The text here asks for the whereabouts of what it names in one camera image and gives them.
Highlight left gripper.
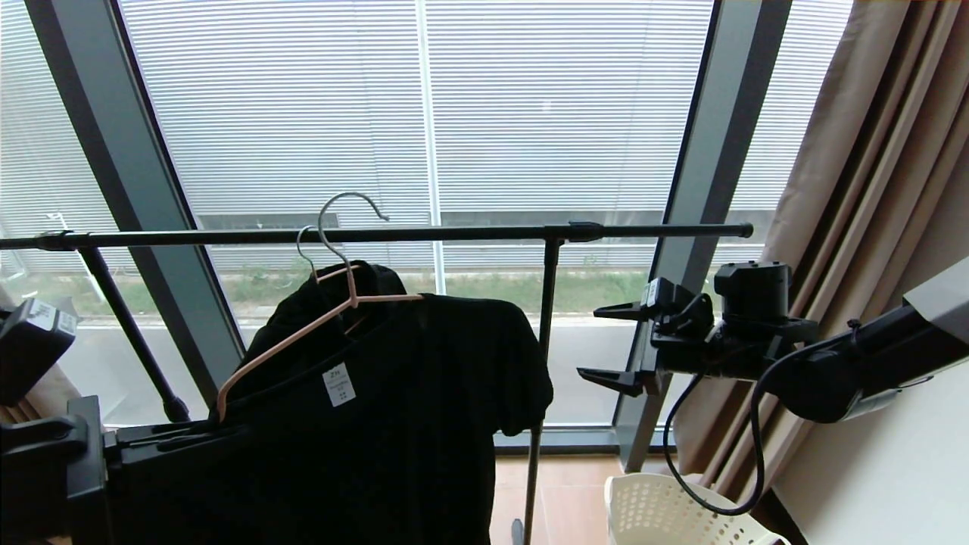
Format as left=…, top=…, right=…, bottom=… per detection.
left=0, top=395, right=116, bottom=545

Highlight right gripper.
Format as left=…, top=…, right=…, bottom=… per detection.
left=577, top=301, right=788, bottom=398

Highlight black garment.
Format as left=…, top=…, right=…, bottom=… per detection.
left=114, top=292, right=555, bottom=545

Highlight black shorts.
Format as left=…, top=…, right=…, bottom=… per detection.
left=246, top=260, right=410, bottom=364

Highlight pink clothes hanger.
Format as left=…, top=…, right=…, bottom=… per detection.
left=296, top=225, right=363, bottom=287
left=217, top=192, right=425, bottom=422

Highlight white laundry basket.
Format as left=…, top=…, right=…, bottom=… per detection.
left=603, top=473, right=792, bottom=545

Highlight black clothes rack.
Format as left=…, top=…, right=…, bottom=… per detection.
left=0, top=221, right=754, bottom=545

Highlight window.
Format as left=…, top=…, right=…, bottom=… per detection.
left=0, top=0, right=852, bottom=455

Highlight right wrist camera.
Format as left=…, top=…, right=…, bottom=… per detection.
left=640, top=277, right=715, bottom=340

